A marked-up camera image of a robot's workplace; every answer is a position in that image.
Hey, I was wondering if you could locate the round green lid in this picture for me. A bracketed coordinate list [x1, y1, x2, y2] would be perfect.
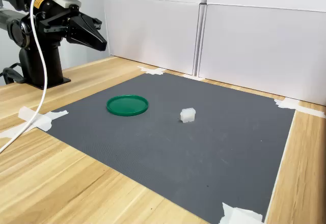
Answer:
[106, 94, 150, 117]

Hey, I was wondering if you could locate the white camera cable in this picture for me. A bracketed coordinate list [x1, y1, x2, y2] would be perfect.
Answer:
[0, 0, 56, 154]

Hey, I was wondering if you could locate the white tape patch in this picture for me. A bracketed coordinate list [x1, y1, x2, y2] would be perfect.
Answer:
[181, 73, 205, 81]
[0, 106, 70, 139]
[274, 97, 326, 120]
[219, 202, 264, 224]
[137, 65, 167, 76]

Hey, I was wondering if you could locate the black cable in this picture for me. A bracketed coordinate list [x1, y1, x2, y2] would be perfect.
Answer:
[0, 62, 26, 85]

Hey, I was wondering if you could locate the small white plastic terminal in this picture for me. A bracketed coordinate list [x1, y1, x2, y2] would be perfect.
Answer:
[180, 107, 196, 123]

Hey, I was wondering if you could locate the dark grey mat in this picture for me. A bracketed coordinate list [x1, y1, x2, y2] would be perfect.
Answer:
[38, 72, 296, 224]

